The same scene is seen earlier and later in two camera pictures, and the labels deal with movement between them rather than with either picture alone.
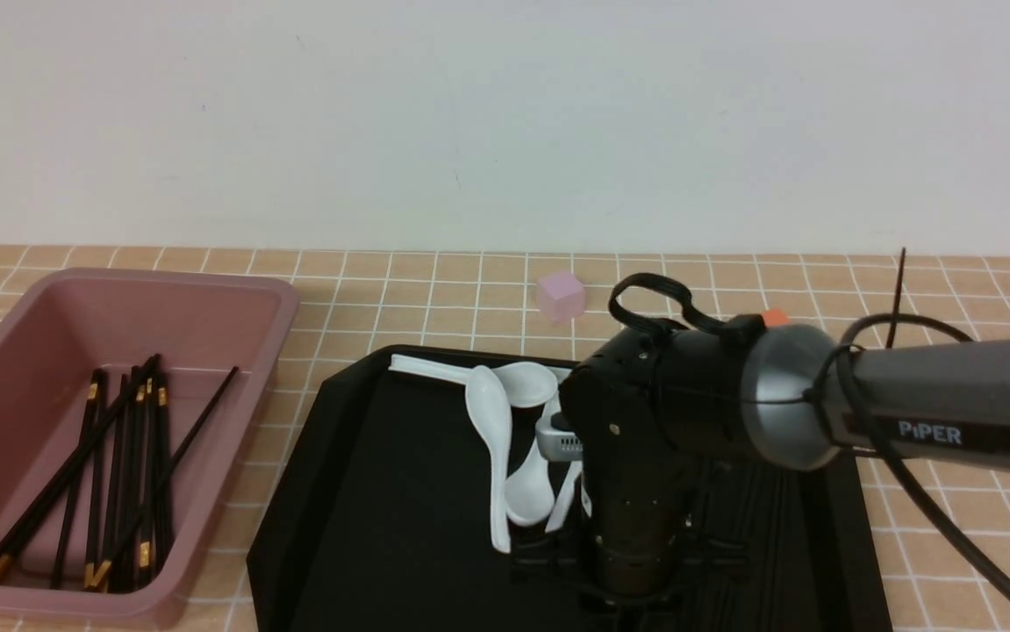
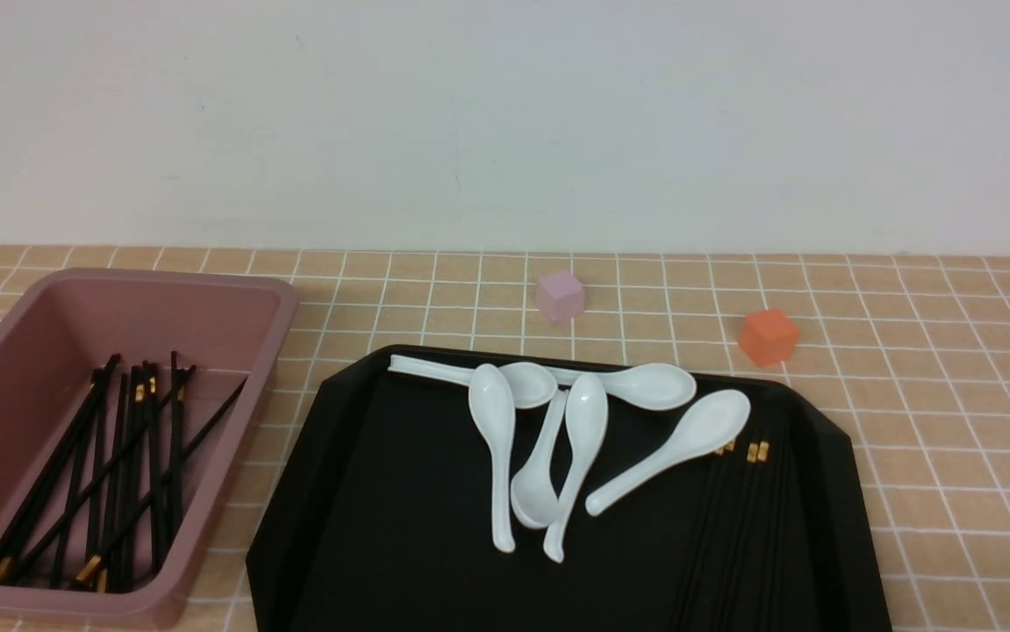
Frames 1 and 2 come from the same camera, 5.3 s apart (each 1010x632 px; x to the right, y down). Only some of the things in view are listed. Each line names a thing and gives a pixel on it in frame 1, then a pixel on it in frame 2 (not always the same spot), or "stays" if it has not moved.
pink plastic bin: [13, 426] stays
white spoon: [490, 416] stays
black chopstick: [162, 474] -> [174, 445]
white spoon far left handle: [526, 384] stays
